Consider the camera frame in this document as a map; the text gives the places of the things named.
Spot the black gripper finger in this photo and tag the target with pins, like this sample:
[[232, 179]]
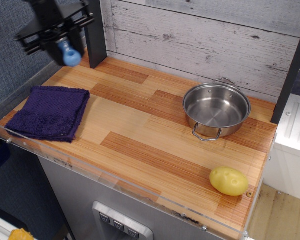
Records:
[[54, 51]]

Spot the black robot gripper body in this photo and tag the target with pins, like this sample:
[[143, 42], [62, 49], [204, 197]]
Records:
[[53, 22]]

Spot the blue grey plastic scoop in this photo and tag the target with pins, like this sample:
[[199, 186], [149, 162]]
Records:
[[70, 56]]

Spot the purple folded towel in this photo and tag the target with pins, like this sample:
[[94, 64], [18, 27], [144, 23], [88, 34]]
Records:
[[51, 113]]

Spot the silver toy fridge cabinet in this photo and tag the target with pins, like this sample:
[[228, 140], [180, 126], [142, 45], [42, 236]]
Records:
[[76, 195]]

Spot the stainless steel pot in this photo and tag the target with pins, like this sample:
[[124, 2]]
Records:
[[215, 109]]

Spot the silver dispenser button panel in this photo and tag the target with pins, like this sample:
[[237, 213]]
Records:
[[121, 222]]

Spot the yellow object at corner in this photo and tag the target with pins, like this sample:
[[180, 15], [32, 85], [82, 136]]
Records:
[[20, 234]]

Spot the yellow plastic potato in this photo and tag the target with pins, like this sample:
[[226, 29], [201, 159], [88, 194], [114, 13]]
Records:
[[229, 181]]

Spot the white side cabinet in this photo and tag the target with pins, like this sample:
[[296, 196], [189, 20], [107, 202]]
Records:
[[282, 171]]

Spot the dark grey left post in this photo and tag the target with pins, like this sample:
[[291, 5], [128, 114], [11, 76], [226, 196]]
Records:
[[95, 36]]

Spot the dark grey post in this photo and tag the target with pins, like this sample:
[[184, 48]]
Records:
[[287, 87], [95, 36]]

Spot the dark grey right post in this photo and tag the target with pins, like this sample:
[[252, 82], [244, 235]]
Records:
[[287, 87]]

